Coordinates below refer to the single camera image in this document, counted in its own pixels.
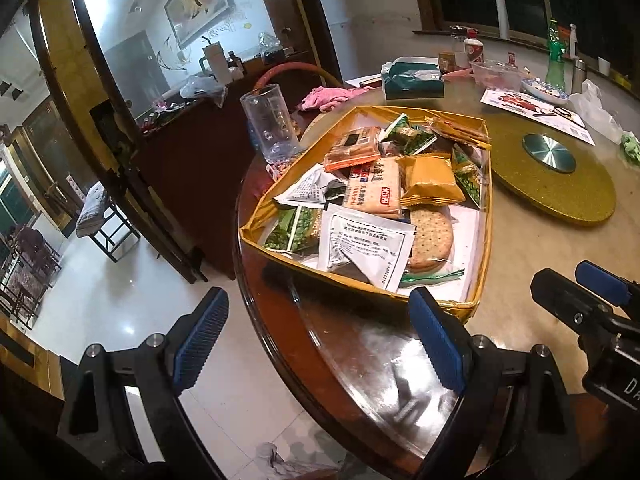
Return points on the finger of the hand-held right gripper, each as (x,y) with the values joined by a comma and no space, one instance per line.
(600,280)
(560,297)

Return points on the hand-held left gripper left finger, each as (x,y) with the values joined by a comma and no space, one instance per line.
(202,337)

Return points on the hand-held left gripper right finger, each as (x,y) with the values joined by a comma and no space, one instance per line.
(437,340)

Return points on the clear round cracker packet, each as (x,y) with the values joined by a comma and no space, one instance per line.
(430,235)

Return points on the yellow cardboard box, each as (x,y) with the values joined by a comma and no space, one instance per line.
(260,240)

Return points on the large white paper sachet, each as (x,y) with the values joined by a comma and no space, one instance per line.
(365,245)

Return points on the green pea snack packet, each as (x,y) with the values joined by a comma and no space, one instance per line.
(280,232)
(422,142)
(398,131)
(309,225)
(467,175)

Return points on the yellow snack packet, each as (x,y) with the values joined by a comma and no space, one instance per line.
(430,180)

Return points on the small white paper sachet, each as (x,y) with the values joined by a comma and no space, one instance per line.
(307,190)

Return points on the orange snack packet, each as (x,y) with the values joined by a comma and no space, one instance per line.
(460,132)

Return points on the orange barcode cracker packet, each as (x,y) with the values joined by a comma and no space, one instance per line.
(352,147)

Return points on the gold glitter turntable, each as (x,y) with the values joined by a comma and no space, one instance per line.
(590,195)

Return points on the black stool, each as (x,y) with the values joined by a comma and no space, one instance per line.
(117,237)

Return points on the green cloth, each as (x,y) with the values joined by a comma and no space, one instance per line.
(631,149)

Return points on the dark wooden cabinet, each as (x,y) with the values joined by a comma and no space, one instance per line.
(190,185)

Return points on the white plastic bag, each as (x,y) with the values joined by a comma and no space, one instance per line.
(597,112)

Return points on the grey folded cloth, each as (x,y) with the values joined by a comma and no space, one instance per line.
(92,210)

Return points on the blue patterned plate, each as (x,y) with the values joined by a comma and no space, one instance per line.
(545,92)

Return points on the printed paper leaflet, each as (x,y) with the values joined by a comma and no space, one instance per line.
(505,102)

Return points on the metal can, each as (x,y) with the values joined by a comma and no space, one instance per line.
(578,77)

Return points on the white cup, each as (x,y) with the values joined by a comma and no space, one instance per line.
(604,66)

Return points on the clear glass pitcher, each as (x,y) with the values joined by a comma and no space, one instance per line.
(272,125)

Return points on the green plastic bottle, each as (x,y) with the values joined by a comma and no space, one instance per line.
(555,60)

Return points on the clear plastic container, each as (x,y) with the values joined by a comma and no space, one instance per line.
(495,76)

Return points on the white spray bottle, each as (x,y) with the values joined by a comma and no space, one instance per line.
(573,42)

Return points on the clear plastic bag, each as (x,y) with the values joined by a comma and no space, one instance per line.
(202,89)

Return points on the green tissue box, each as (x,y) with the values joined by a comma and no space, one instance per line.
(412,80)

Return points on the red and white bottle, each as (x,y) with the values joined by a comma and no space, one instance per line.
(472,50)

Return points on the pink cloth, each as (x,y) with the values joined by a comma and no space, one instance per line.
(330,99)

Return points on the white jug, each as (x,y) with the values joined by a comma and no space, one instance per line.
(217,64)

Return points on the glass jar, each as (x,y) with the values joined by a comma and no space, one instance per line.
(456,42)

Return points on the white paper roll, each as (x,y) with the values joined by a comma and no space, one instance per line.
(502,19)

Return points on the red hoop chair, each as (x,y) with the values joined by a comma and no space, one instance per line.
(295,67)

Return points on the framed picture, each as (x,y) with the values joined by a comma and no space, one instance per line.
(200,0)

